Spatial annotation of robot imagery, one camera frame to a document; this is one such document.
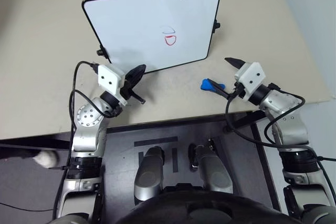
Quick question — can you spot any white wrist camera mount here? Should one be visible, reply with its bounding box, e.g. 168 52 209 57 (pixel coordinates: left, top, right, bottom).
97 64 129 106
234 61 266 101

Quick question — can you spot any black floor platform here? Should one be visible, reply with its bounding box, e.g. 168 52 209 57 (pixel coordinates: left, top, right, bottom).
102 110 282 213

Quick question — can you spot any white crumpled cloth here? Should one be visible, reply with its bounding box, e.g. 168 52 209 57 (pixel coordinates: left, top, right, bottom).
33 150 58 168

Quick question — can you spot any thin black floor cable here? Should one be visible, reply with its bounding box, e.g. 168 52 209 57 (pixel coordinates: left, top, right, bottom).
0 202 55 212

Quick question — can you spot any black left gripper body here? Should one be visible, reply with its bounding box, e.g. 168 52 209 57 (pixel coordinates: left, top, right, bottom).
120 78 133 100

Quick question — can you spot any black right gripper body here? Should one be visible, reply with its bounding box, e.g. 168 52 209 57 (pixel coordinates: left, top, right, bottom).
230 82 246 98

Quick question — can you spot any silver robot leg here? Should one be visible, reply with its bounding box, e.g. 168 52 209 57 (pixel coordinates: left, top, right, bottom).
133 145 165 206
196 145 235 196

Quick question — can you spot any silver left robot leg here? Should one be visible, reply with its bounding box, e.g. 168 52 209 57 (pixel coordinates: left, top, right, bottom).
133 145 165 206

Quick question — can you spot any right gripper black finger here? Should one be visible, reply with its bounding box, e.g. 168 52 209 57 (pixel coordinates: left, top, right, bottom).
225 57 246 70
208 79 233 100

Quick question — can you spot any black-framed whiteboard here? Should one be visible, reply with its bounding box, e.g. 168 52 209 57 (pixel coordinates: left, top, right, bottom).
81 0 223 74

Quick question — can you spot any dark robot torso housing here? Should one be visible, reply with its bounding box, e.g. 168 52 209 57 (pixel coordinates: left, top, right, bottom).
115 190 280 224

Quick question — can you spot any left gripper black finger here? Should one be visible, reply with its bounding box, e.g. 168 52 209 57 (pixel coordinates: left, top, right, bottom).
125 64 146 88
129 90 146 104

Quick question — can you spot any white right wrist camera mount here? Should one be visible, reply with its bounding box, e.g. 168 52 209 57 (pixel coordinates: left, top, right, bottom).
234 61 266 101

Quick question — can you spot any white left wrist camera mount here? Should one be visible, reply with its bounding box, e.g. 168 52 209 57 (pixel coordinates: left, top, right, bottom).
97 64 129 106

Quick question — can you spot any silver right robot leg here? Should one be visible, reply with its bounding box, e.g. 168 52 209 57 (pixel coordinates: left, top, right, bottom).
196 145 235 196

